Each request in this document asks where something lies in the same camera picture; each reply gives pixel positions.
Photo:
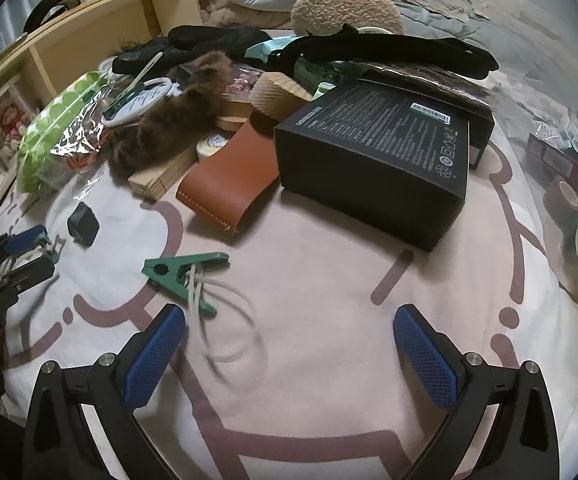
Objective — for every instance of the black cardboard box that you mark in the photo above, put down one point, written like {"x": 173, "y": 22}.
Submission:
{"x": 369, "y": 160}

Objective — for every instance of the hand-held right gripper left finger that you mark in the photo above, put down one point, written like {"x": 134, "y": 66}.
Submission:
{"x": 151, "y": 360}

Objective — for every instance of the white printed card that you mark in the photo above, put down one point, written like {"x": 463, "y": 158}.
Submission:
{"x": 144, "y": 100}

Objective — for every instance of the red toy car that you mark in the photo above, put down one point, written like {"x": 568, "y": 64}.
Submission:
{"x": 559, "y": 160}

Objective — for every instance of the black fuzzy band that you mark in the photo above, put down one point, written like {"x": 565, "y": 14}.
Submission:
{"x": 219, "y": 39}

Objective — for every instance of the dark brown hair bundle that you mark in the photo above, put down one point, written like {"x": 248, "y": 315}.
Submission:
{"x": 419, "y": 85}

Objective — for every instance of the black headband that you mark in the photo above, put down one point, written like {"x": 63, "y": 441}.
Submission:
{"x": 49, "y": 7}

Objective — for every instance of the wooden block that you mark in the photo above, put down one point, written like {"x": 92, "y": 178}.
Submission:
{"x": 161, "y": 175}

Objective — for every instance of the small black adapter block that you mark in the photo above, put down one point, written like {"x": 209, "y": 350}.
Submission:
{"x": 83, "y": 223}

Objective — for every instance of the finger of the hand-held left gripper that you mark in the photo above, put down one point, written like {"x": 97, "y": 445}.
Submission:
{"x": 31, "y": 272}
{"x": 21, "y": 241}

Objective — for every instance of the beige plush toy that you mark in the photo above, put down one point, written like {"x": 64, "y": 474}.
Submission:
{"x": 344, "y": 7}

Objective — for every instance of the brown fur piece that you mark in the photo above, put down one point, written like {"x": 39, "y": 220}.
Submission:
{"x": 169, "y": 120}

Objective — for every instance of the pink patterned packet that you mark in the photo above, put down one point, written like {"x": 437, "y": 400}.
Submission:
{"x": 244, "y": 84}

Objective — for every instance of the brown tape roll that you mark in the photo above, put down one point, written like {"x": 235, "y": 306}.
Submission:
{"x": 561, "y": 200}

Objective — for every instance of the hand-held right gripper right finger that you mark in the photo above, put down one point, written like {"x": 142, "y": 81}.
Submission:
{"x": 426, "y": 360}

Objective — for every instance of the brown leather case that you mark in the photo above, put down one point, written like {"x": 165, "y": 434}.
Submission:
{"x": 231, "y": 175}

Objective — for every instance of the framed picture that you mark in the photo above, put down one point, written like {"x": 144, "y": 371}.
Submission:
{"x": 6, "y": 120}

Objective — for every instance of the green dotted pouch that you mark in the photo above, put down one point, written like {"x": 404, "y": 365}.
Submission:
{"x": 54, "y": 130}

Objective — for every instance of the white round tape roll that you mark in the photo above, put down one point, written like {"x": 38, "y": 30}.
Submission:
{"x": 211, "y": 146}

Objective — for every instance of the silver round lid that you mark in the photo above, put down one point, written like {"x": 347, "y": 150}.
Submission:
{"x": 108, "y": 65}

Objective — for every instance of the teal face mask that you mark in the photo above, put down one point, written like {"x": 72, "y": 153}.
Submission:
{"x": 264, "y": 50}

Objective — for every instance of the wooden bedside shelf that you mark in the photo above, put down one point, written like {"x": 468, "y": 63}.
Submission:
{"x": 69, "y": 45}

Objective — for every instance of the clear plastic bin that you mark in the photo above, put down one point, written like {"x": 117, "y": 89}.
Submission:
{"x": 544, "y": 60}

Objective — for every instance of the round wooden disc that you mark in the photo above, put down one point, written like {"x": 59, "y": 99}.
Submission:
{"x": 231, "y": 117}

